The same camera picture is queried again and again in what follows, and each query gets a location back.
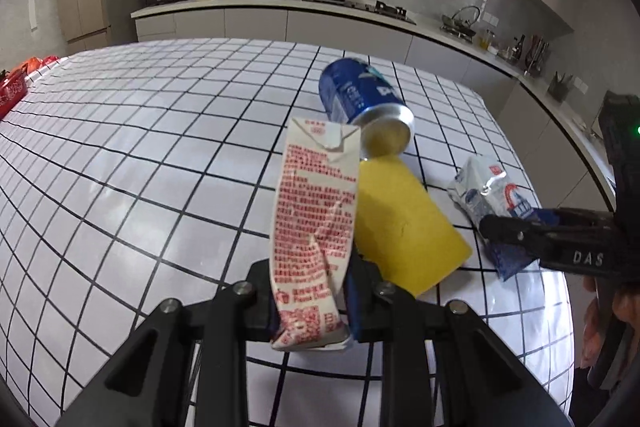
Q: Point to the red plastic bag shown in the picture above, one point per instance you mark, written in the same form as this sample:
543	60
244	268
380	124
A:
30	64

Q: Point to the dark glass bottle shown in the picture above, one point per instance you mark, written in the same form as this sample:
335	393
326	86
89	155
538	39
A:
518	49

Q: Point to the knife block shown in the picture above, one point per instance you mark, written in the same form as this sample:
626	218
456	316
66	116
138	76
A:
559	89

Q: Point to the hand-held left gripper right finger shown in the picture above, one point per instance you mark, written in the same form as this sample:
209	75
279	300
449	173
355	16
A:
352	302

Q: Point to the yellow sponge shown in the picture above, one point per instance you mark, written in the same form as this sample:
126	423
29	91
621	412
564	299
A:
400	222

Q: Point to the white paper sheet on wall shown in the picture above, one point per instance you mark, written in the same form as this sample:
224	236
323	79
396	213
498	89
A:
33	9

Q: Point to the steel stovetop kettle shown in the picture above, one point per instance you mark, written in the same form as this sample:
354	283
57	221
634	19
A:
460	24

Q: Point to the blue drink can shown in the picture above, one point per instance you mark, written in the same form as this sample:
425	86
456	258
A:
350	87

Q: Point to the person's right hand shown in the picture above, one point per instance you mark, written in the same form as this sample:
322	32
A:
592	332

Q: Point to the red and white carton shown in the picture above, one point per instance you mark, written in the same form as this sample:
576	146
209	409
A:
310	207

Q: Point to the red cooking pot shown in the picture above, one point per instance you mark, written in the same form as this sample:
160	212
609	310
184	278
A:
10	94

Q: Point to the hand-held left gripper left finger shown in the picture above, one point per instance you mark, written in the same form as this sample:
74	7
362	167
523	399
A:
257	307

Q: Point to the black gas stove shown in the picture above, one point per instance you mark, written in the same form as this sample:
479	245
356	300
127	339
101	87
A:
350	2

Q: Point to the blue and white carton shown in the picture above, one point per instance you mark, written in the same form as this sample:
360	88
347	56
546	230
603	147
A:
480	187

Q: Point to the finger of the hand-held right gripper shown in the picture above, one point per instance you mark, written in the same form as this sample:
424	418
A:
575	216
505	229

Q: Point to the utensil holder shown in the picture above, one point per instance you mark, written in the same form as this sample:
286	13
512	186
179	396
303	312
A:
535	59

